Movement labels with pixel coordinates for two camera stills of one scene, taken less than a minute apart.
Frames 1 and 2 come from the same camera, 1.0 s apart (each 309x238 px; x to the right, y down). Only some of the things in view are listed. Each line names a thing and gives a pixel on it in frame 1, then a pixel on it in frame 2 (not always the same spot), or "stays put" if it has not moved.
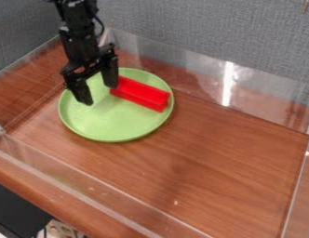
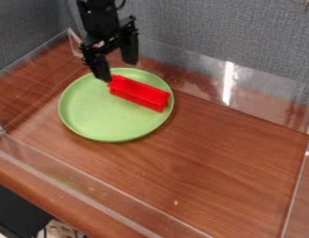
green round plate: x=112 y=119 stays put
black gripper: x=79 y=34 → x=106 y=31
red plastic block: x=146 y=95 stays put
